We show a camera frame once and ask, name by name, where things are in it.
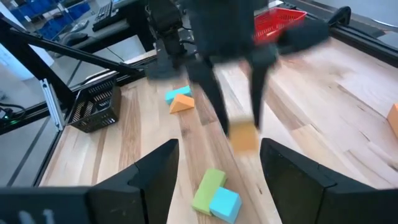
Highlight silver aluminium bracket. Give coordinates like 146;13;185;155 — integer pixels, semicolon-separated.
39;78;67;131

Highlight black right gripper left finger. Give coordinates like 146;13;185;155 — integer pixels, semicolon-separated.
88;139;180;224

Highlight black keyboard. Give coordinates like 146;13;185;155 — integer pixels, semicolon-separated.
92;1;113;32

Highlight teal rectangular block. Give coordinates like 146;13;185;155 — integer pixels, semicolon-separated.
164;85;193;105

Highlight red plastic basket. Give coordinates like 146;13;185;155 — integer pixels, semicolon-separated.
253;7;308;46

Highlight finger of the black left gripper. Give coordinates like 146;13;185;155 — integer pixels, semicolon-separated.
186;60;231;136
248;63;274;130

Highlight black plastic basket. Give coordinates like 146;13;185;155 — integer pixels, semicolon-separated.
67;74;122;134

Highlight dark computer mouse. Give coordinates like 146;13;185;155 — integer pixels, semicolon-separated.
60;32;90;47

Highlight teal cube block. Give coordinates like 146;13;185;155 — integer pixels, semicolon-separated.
209;186;243;224

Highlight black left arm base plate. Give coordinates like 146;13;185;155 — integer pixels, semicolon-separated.
145;40;200;80

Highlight orange wedge block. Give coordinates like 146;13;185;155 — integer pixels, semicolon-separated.
169;93;195;114

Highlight grey desk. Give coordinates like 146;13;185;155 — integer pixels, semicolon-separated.
62;0;156;54

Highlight blue storage bins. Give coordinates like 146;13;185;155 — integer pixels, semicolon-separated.
9;0;91;41

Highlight long green block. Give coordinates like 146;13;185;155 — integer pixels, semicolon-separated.
192;168;227;216

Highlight black aluminium table frame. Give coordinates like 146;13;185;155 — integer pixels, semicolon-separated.
0;0;398;136

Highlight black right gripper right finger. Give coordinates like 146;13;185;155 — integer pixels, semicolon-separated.
259;138;398;224

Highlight orange cube block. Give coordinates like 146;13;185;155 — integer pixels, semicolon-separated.
229;119;259;154

